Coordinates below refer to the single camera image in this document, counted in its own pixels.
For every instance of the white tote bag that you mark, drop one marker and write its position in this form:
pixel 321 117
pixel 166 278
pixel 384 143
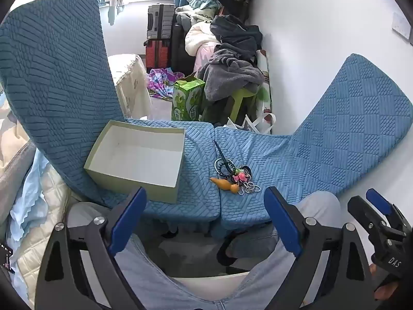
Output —
pixel 255 124

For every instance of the blue covered chair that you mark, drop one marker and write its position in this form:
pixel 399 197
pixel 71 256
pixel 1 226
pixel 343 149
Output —
pixel 338 129

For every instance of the red suitcase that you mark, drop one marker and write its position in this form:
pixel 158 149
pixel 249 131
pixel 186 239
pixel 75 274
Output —
pixel 157 53

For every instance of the white cardboard box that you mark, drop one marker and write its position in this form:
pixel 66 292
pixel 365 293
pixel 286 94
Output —
pixel 138 155

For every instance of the grey suitcase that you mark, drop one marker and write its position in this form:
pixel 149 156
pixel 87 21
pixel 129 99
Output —
pixel 160 21

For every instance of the long black hair clip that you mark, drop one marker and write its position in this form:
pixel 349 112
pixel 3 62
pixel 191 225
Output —
pixel 222 156

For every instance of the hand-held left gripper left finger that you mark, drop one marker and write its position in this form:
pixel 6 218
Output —
pixel 127 219

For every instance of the white floral panel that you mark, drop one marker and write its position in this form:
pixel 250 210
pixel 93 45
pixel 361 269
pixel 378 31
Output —
pixel 264 80

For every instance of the blue quilted sofa cover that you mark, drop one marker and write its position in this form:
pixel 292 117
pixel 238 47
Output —
pixel 58 87

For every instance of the grey fleece garment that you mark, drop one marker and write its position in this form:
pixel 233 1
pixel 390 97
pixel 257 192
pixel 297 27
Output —
pixel 229 74

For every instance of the light blue scalloped cloth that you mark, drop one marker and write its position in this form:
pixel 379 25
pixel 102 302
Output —
pixel 27 200

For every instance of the green plastic stool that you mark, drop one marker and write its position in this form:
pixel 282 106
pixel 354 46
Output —
pixel 240 98

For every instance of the cream puffy jacket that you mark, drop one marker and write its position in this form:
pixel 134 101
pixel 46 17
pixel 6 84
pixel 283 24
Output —
pixel 200 37

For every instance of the dark navy jacket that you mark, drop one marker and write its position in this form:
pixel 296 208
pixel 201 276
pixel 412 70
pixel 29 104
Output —
pixel 237 35

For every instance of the pink cloth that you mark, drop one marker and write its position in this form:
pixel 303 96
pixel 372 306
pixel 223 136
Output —
pixel 205 58

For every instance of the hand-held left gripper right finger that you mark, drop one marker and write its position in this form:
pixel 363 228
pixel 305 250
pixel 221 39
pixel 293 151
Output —
pixel 284 219

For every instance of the cream quilted blanket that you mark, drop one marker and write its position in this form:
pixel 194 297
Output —
pixel 42 206

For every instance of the cream cloth covered cabinet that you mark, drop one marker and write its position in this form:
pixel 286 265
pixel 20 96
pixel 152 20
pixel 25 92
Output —
pixel 129 80

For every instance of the white wall switch plate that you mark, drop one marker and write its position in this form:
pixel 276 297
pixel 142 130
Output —
pixel 401 27

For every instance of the green carton box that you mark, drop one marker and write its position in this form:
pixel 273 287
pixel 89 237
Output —
pixel 187 98

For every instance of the black dotted object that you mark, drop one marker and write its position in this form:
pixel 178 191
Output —
pixel 5 258

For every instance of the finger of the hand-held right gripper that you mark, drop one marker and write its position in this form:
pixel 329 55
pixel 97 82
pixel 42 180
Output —
pixel 363 211
pixel 379 200

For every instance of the black suitcase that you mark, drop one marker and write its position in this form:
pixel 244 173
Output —
pixel 180 48

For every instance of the person's right hand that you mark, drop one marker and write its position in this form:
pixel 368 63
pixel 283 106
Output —
pixel 385 292

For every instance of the purple printed cloth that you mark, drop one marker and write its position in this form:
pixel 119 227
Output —
pixel 161 82

